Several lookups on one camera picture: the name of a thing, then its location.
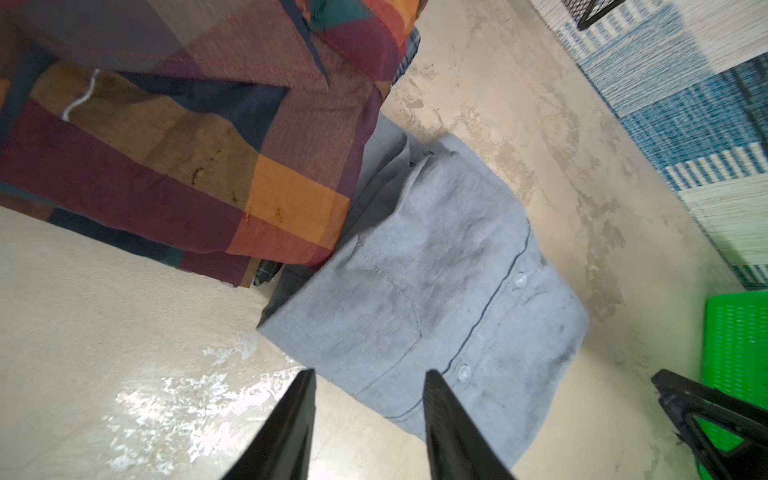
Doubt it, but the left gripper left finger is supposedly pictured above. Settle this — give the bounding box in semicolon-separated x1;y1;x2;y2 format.
223;369;316;480

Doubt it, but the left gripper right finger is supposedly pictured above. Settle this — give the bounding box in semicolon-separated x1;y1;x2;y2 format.
422;370;514;480

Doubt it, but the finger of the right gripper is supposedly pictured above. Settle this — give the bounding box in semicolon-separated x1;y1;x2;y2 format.
651;369;767;479

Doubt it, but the green plastic basket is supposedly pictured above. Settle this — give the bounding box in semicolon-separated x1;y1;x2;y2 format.
695;290;768;480

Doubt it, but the grey long sleeve shirt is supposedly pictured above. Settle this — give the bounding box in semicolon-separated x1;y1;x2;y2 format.
259;117;589;467

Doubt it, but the dark checked folded shirt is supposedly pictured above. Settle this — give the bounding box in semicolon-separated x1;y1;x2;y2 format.
252;27;421;287

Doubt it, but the folded plaid flannel shirt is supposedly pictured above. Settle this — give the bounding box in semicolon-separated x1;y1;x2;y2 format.
1;1;424;286

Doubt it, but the black wire shelf rack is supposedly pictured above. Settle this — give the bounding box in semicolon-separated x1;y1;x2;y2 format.
561;0;625;31

